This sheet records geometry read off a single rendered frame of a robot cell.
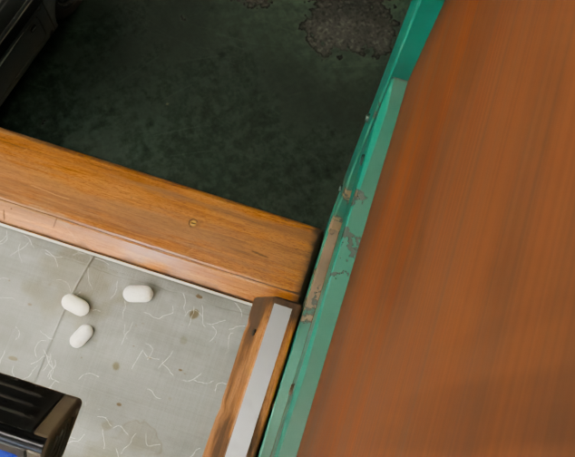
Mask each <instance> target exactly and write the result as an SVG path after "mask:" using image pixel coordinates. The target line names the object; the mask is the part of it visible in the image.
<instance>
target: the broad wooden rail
mask: <svg viewBox="0 0 575 457"><path fill-rule="evenodd" d="M0 223H2V224H5V225H7V226H11V227H14V228H17V229H21V230H24V231H27V232H30V233H33V234H36V235H39V236H42V237H45V238H49V239H52V240H55V241H59V242H62V243H64V244H67V245H70V246H73V247H76V248H80V249H84V250H87V251H90V252H92V253H95V254H98V255H101V256H104V257H107V258H112V259H115V260H118V261H121V262H123V263H126V264H130V265H133V266H135V267H140V268H143V269H146V270H149V271H151V272H155V273H158V274H161V275H164V276H166V277H171V278H174V279H178V280H180V281H183V282H186V283H189V284H192V285H194V286H197V287H203V288H206V289H208V290H211V291H214V292H217V293H220V294H222V295H226V296H229V297H234V298H236V299H239V300H242V301H245V302H249V303H251V304H253V301H254V298H256V297H282V298H285V299H287V300H290V301H293V302H296V303H299V304H301V306H302V304H303V301H304V298H305V294H306V292H307V287H308V284H309V280H310V278H311V275H312V272H313V269H314V265H315V263H316V260H317V255H318V251H319V249H320V246H321V243H322V240H323V237H324V232H323V230H322V229H321V228H317V227H314V226H310V225H308V224H305V223H302V222H299V221H296V220H293V219H288V218H285V217H282V216H279V215H276V214H273V213H270V212H267V211H265V210H262V209H256V208H253V207H250V206H248V205H245V204H242V203H238V202H236V201H233V200H230V199H225V198H222V197H219V196H216V195H213V194H210V193H208V192H204V191H201V190H196V189H194V188H191V187H187V186H184V185H181V184H179V183H176V182H173V181H169V180H165V179H162V178H159V177H156V176H152V175H150V174H147V173H144V172H141V171H138V170H133V169H130V168H127V167H124V166H122V165H119V164H115V163H112V162H109V161H107V160H102V159H98V158H95V157H93V156H90V155H87V154H84V153H80V152H78V151H73V150H70V149H67V148H64V147H61V146H58V145H55V144H52V143H50V142H46V141H41V140H38V139H36V138H33V137H29V136H26V135H23V134H21V133H18V132H15V131H9V130H7V129H4V128H1V127H0Z"/></svg>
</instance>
